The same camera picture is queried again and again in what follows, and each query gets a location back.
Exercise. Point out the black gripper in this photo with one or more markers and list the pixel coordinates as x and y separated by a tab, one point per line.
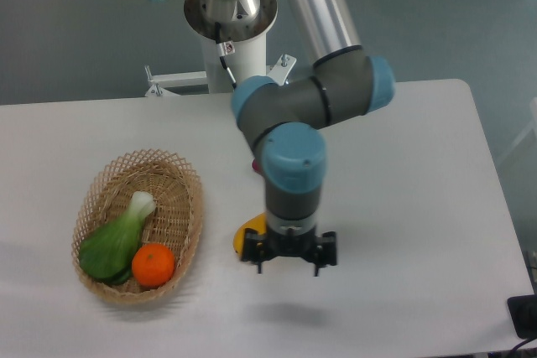
258	248

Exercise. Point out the orange fruit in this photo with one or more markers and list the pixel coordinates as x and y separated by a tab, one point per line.
153	265

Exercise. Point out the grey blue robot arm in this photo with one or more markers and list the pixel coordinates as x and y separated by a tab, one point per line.
282	121

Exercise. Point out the woven wicker basket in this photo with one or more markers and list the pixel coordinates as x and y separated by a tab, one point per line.
176	222

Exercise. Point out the yellow mango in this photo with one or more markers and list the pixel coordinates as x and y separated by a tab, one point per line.
257	223

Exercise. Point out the green bok choy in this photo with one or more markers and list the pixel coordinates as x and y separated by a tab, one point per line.
106	254

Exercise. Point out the black device with cable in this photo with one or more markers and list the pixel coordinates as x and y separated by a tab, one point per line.
522	310

